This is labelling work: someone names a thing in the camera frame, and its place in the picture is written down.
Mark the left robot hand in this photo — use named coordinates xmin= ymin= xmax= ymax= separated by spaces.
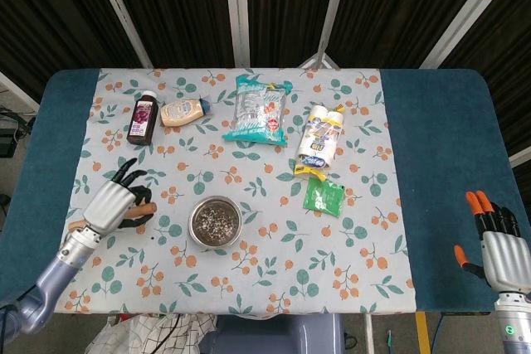
xmin=82 ymin=158 xmax=154 ymax=235

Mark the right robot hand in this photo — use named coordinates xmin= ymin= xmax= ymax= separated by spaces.
xmin=453 ymin=190 xmax=531 ymax=293

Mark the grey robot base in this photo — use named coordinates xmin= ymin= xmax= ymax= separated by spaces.
xmin=198 ymin=313 xmax=345 ymax=354

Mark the stainless steel bowl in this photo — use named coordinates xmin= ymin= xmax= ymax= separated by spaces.
xmin=188 ymin=195 xmax=244 ymax=250

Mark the dark purple juice bottle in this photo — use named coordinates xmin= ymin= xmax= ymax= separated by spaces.
xmin=126 ymin=90 xmax=160 ymax=147

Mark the cream sauce squeeze bottle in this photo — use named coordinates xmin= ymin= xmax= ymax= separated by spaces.
xmin=159 ymin=96 xmax=212 ymax=128

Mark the black equipment box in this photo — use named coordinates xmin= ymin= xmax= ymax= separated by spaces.
xmin=0 ymin=109 xmax=37 ymax=160

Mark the checkered white cloth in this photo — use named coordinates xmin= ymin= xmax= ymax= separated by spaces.
xmin=85 ymin=313 xmax=219 ymax=354

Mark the teal table cover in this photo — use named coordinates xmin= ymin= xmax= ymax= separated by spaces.
xmin=0 ymin=67 xmax=531 ymax=313

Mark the white table leg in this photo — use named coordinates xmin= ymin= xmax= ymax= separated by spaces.
xmin=363 ymin=314 xmax=375 ymax=354

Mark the floral fruit print tablecloth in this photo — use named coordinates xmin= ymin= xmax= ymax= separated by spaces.
xmin=53 ymin=66 xmax=417 ymax=317

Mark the teal clear snack bag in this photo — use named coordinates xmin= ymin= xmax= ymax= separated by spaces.
xmin=221 ymin=74 xmax=293 ymax=148

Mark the green sachet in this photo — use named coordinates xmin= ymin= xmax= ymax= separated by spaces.
xmin=301 ymin=177 xmax=347 ymax=218

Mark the pack of white rolls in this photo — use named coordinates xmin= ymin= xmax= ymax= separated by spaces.
xmin=293 ymin=101 xmax=346 ymax=177

